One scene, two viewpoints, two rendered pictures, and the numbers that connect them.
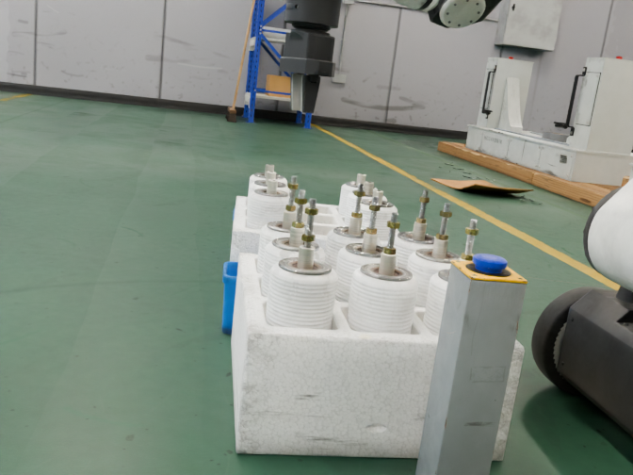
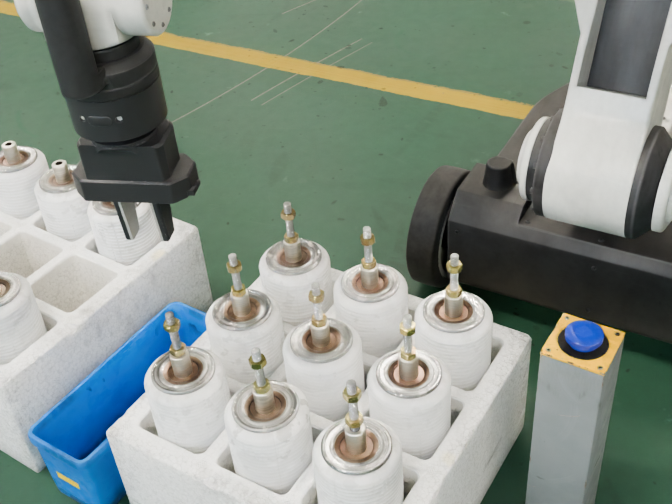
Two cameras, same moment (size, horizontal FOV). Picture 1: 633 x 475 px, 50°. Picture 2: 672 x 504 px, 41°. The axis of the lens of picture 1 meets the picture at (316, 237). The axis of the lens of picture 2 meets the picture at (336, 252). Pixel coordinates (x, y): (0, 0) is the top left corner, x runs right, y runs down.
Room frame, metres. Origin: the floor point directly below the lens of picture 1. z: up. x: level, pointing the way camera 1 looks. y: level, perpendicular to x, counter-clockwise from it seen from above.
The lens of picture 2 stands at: (0.49, 0.46, 1.01)
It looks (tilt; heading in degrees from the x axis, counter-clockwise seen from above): 39 degrees down; 314
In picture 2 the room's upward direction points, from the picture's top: 5 degrees counter-clockwise
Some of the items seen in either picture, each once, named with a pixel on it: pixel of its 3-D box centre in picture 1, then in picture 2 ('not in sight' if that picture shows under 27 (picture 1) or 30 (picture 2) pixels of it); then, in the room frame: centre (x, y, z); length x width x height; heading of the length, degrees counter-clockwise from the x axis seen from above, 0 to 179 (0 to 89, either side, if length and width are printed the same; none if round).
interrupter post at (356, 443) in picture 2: (305, 257); (355, 438); (0.92, 0.01, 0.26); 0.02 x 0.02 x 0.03
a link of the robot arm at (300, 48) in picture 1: (311, 37); (126, 133); (1.15, 0.05, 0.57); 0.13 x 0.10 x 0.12; 32
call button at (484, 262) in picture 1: (489, 265); (583, 338); (0.78, -0.21, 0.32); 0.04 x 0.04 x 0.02
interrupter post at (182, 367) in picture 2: (289, 221); (181, 363); (1.15, 0.05, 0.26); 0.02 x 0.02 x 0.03
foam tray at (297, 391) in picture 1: (355, 344); (331, 428); (1.06, -0.09, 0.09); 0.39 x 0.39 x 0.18; 10
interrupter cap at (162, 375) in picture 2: (288, 227); (183, 370); (1.15, 0.05, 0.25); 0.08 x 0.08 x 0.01
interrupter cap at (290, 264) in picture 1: (304, 267); (356, 446); (0.92, 0.01, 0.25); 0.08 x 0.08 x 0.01
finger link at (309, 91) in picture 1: (310, 93); (166, 211); (1.13, 0.04, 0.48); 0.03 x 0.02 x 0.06; 122
